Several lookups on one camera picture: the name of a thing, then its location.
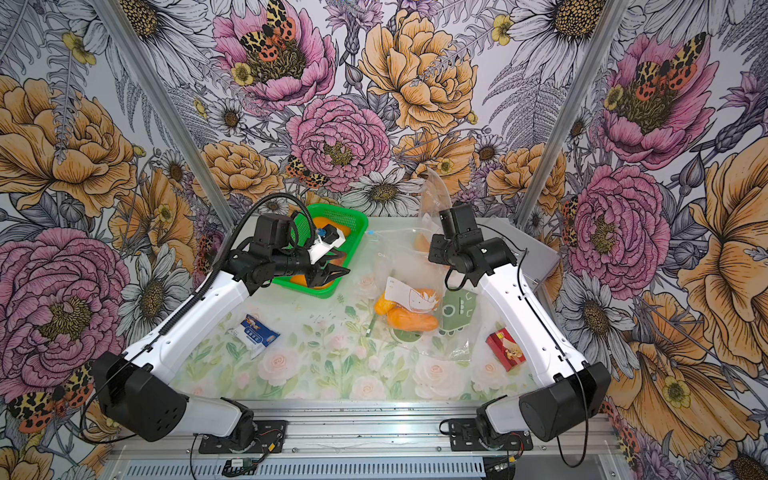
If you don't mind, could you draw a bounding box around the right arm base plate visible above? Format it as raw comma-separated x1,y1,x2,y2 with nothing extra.
438,418,533,454

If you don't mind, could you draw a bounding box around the green plastic basket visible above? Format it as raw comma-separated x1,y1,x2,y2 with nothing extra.
273,203,369,299

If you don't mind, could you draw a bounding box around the silver metal case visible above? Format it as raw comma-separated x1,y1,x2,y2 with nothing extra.
508,226,560,291

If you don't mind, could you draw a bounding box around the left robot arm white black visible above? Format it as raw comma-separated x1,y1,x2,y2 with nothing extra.
90,194,349,451

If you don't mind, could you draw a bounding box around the red small packet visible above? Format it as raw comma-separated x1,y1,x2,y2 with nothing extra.
486,328,526,372

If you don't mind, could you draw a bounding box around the small green circuit board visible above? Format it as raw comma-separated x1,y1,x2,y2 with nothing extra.
221,458,258,478

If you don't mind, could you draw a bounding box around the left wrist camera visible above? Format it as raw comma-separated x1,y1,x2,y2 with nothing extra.
308,224,346,264

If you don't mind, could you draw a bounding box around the clear zip-top bag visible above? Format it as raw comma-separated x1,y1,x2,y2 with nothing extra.
355,228,478,361
414,168,453,253

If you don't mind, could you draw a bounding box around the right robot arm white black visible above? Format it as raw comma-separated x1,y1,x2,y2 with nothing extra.
428,204,611,454

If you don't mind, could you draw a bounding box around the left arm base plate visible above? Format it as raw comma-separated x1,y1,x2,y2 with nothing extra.
198,420,288,455

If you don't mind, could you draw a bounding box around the blue white small packet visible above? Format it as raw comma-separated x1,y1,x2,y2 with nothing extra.
230,315,280,359

